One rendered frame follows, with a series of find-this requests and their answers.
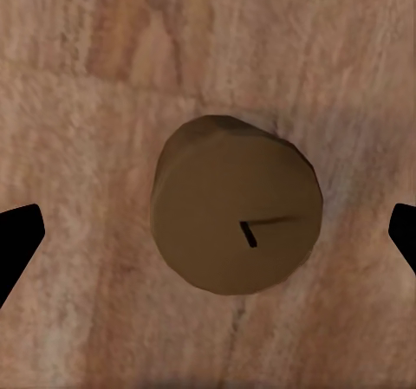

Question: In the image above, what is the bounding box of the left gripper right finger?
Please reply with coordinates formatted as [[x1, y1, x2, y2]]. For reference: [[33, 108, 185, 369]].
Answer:
[[387, 203, 416, 274]]

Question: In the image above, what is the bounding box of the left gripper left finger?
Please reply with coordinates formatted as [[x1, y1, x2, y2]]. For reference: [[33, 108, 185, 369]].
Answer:
[[0, 204, 45, 307]]

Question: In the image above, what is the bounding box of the pillar candle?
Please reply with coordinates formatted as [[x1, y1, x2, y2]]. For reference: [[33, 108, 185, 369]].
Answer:
[[150, 115, 324, 296]]

